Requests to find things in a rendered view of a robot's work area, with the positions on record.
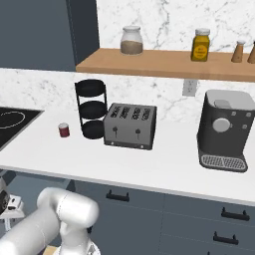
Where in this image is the grey four-slot toaster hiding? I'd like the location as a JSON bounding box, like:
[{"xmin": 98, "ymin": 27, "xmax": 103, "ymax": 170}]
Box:
[{"xmin": 103, "ymin": 102, "xmax": 158, "ymax": 151}]

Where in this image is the dark blue wall cupboard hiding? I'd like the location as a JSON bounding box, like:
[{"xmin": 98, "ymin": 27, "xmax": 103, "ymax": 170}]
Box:
[{"xmin": 0, "ymin": 0, "xmax": 101, "ymax": 73}]

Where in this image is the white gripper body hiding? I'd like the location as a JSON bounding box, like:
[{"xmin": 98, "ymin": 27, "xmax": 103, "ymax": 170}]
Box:
[{"xmin": 0, "ymin": 207, "xmax": 27, "ymax": 221}]

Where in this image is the yellow jar with white lid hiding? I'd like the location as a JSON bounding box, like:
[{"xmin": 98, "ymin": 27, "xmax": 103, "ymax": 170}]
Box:
[{"xmin": 190, "ymin": 28, "xmax": 211, "ymax": 63}]

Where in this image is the black hob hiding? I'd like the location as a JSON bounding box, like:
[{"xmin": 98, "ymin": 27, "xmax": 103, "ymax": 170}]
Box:
[{"xmin": 0, "ymin": 107, "xmax": 45, "ymax": 151}]

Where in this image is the red can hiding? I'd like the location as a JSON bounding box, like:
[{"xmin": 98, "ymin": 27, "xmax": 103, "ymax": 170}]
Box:
[{"xmin": 58, "ymin": 122, "xmax": 72, "ymax": 138}]

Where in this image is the black three-tier stand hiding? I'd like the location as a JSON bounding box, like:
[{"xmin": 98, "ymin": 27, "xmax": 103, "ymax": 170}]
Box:
[{"xmin": 74, "ymin": 78, "xmax": 110, "ymax": 140}]

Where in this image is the dark grey coffee machine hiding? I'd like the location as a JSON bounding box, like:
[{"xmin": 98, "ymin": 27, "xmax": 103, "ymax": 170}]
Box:
[{"xmin": 195, "ymin": 89, "xmax": 255, "ymax": 174}]

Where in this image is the glass jar with brown contents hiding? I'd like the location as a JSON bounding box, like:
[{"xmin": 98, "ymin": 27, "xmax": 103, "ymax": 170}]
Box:
[{"xmin": 120, "ymin": 25, "xmax": 144, "ymax": 56}]

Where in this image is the black drawer handle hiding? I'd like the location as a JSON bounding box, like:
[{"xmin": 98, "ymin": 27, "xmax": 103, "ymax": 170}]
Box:
[
  {"xmin": 212, "ymin": 230, "xmax": 240, "ymax": 246},
  {"xmin": 220, "ymin": 206, "xmax": 251, "ymax": 222},
  {"xmin": 105, "ymin": 189, "xmax": 130, "ymax": 203}
]

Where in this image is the blue-grey drawer front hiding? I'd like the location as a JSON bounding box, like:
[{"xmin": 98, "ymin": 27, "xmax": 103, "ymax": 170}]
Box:
[
  {"xmin": 70, "ymin": 179, "xmax": 166, "ymax": 215},
  {"xmin": 162, "ymin": 193, "xmax": 255, "ymax": 233},
  {"xmin": 159, "ymin": 212, "xmax": 255, "ymax": 255}
]

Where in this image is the blue-grey open drawer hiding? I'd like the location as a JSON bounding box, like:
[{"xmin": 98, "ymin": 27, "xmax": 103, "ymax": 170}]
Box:
[{"xmin": 0, "ymin": 169, "xmax": 73, "ymax": 203}]

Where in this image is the wooden wall shelf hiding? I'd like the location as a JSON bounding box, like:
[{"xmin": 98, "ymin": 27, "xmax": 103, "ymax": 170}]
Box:
[{"xmin": 75, "ymin": 47, "xmax": 255, "ymax": 84}]

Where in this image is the blue-grey cupboard door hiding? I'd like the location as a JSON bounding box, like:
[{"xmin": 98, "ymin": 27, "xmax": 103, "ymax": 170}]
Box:
[{"xmin": 87, "ymin": 200, "xmax": 164, "ymax": 255}]

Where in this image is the white wall socket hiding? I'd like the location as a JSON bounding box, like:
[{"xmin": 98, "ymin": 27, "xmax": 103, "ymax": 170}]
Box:
[{"xmin": 181, "ymin": 78, "xmax": 198, "ymax": 98}]

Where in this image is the wooden shaker with white cap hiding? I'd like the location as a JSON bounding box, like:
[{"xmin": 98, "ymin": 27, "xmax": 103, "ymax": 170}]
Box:
[{"xmin": 230, "ymin": 39, "xmax": 247, "ymax": 64}]

